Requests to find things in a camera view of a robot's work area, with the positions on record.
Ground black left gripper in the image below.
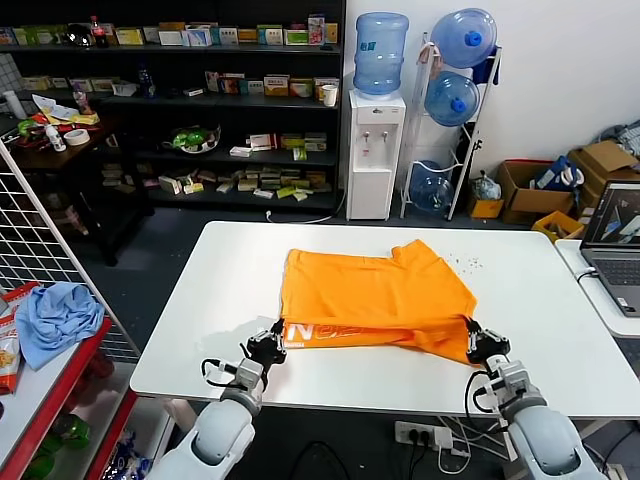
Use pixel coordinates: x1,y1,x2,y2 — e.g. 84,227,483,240
246,319,289,374

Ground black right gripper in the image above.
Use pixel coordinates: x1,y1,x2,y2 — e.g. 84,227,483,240
464,318,510,365

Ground orange t-shirt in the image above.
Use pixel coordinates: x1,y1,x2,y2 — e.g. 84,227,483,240
278,238,479,369

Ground large white table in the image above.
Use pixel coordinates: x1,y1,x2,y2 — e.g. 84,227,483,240
129,220,640,421

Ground small white table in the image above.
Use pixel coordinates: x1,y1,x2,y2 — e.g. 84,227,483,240
554,238,640,339

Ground white power strip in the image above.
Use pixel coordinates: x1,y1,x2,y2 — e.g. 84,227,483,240
394,420,454,449

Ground small yellow box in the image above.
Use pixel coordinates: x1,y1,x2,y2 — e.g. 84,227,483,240
467,197,505,220

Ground yellow plastic crate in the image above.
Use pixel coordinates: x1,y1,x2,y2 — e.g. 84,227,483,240
531,210,585,244

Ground grey laptop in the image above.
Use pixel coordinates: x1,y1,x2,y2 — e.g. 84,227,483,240
580,180,640,319

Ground open cardboard box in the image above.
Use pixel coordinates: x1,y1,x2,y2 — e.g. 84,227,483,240
497,159,576,224

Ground clear plastic bag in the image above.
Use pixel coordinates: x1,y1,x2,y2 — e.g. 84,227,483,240
472,172,503,201

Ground blue shopping bag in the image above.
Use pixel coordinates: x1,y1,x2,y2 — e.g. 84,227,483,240
529,155,586,191

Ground white water dispenser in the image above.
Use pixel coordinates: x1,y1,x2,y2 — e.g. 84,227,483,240
347,88,407,221

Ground blue snack bag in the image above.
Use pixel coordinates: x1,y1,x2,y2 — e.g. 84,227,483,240
99,429,154,480

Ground red framed cart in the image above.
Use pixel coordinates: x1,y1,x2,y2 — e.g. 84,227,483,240
0,284,176,480

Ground crumpled light blue cloth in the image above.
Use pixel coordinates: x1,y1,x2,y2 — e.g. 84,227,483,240
15,282,106,371

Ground closed cardboard box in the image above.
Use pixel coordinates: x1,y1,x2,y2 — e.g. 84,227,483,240
569,139,640,211

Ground green plastic bottle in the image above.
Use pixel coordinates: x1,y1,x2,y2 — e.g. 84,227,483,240
44,409,94,451

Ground white metal jug rack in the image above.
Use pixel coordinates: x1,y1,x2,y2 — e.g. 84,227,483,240
399,32,504,222

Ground blue capped water jug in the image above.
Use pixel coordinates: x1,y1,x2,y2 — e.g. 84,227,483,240
430,7,499,70
424,70,481,128

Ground grey cloth pile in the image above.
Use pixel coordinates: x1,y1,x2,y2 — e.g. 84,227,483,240
599,119,640,156

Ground orange white medicine box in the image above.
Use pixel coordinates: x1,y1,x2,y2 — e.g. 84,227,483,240
263,74,291,97

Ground red white snack packet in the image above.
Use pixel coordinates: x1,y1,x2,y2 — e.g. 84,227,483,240
0,281,41,317

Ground orange chips bag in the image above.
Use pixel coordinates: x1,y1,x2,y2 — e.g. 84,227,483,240
0,314,24,396

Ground blue drink bottle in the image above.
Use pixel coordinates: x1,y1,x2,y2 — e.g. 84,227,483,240
137,67,157,99

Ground dark side table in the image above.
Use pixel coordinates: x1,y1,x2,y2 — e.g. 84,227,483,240
0,112,156,266

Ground small white bottle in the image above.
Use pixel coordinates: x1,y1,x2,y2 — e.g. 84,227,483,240
44,124,68,153

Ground blue jug with label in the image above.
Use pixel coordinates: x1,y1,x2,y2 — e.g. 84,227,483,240
353,12,410,98

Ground purple drink bottle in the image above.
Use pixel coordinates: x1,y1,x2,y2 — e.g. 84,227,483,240
71,82,94,116

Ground yellow papers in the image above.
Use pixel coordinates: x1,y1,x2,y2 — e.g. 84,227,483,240
32,92,101,126

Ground black shelf unit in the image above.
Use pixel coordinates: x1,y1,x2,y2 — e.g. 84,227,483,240
0,0,347,211

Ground cola bottle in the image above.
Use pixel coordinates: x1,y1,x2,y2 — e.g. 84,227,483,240
89,15,110,50

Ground white paper roll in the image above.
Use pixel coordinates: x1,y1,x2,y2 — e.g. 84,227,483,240
2,90,24,119

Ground glossy black bowl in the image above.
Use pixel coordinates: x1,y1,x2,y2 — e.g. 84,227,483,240
66,23,94,49

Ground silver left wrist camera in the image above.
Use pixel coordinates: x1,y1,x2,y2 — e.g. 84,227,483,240
234,358,267,392

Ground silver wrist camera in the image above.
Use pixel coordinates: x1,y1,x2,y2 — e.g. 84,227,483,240
234,358,267,392
487,357,535,401

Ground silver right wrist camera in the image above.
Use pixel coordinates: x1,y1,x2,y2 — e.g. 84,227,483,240
487,357,535,401

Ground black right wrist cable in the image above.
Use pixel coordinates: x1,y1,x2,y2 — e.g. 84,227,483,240
464,372,506,426

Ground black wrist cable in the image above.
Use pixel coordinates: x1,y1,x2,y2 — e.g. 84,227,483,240
464,372,506,426
201,357,241,389

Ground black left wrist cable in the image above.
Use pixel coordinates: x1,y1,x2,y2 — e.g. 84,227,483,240
201,357,241,389

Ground black floor cable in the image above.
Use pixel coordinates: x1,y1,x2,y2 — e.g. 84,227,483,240
289,439,351,480

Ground white floor cable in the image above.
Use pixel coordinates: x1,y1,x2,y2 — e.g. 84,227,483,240
267,189,349,225

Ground white wire grid panel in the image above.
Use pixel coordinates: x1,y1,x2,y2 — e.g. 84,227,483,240
0,134,141,361

